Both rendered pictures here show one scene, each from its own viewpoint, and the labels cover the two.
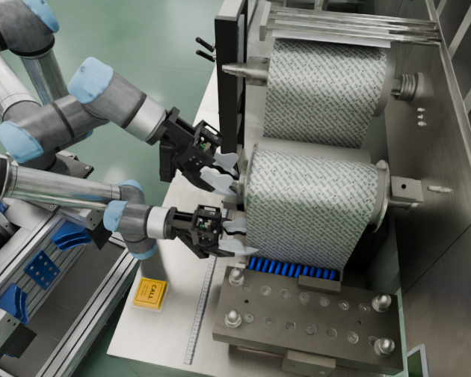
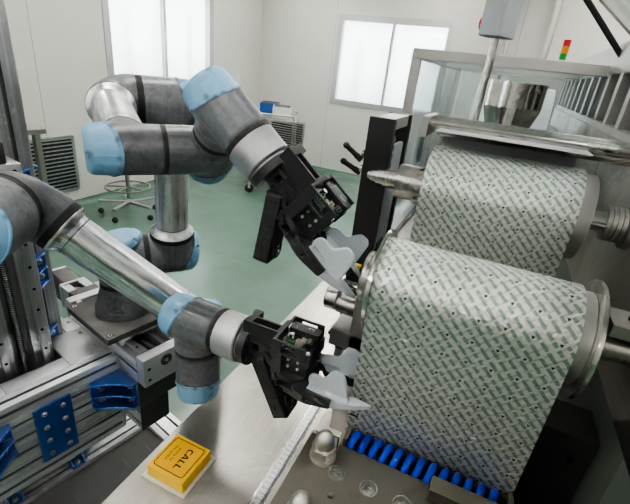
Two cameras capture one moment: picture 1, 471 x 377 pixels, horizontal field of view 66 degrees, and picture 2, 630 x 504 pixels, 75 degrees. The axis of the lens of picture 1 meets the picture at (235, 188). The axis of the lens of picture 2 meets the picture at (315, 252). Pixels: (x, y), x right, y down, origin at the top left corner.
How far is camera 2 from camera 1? 33 cm
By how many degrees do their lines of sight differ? 29
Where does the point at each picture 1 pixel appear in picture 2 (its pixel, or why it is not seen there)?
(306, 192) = (464, 291)
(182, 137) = (300, 178)
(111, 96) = (228, 103)
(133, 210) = (203, 305)
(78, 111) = (185, 136)
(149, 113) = (267, 136)
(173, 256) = (235, 422)
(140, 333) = not seen: outside the picture
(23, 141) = (107, 139)
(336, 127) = (510, 260)
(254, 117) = not seen: hidden behind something
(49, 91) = (168, 193)
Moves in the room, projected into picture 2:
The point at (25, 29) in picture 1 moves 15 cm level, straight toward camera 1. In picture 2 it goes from (170, 110) to (169, 120)
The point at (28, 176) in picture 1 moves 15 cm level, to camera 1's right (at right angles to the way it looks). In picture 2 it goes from (96, 232) to (174, 248)
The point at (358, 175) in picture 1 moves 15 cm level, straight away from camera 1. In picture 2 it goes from (552, 283) to (578, 251)
